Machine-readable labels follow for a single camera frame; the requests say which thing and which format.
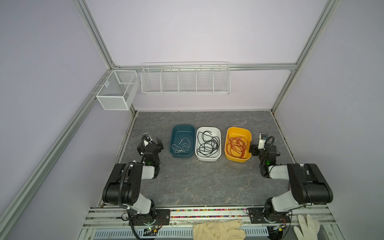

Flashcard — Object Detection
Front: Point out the thin white cable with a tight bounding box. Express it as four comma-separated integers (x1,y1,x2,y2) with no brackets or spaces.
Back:
171,137,192,154

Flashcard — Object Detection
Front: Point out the red cable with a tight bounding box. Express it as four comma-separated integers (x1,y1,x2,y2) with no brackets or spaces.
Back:
225,134,250,158

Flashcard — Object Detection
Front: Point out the black cable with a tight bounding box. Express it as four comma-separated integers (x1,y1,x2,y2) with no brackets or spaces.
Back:
196,130,220,157

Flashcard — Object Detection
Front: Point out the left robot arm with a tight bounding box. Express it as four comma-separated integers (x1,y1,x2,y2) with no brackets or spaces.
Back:
102,134,164,220

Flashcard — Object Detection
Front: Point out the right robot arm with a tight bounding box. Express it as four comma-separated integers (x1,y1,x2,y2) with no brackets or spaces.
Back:
249,143,334,221

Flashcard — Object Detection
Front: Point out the teal plastic bin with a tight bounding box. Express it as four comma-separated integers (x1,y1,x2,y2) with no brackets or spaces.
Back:
170,125,196,159

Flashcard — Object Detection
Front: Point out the yellow plastic bin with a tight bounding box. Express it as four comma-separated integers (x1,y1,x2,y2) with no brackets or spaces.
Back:
225,127,252,163

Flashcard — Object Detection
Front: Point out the white plastic bin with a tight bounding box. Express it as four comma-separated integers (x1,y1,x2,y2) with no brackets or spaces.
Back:
195,127,222,162

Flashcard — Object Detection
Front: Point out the small white mesh basket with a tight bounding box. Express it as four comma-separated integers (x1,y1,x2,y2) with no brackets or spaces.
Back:
96,70,140,111

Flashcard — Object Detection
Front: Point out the cream work glove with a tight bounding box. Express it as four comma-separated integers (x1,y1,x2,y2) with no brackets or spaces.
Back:
193,220,246,240

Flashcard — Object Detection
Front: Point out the white glove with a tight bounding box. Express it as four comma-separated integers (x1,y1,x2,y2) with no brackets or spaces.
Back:
294,215,321,240

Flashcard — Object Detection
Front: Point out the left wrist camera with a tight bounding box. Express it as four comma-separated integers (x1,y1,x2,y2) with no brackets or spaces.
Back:
142,133,153,148

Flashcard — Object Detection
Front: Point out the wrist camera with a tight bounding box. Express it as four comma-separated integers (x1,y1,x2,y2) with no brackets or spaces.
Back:
258,134,269,150
142,133,153,148

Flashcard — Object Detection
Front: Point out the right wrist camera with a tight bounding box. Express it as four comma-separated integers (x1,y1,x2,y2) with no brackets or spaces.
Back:
258,134,269,150

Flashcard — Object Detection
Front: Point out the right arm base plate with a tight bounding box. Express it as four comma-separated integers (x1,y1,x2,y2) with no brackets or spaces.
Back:
246,207,291,224

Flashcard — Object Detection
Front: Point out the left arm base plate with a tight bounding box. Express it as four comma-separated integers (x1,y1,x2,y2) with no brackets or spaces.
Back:
129,208,171,226

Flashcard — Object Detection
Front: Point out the long white wire basket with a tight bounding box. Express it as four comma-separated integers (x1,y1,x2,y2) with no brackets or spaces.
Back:
141,62,232,95

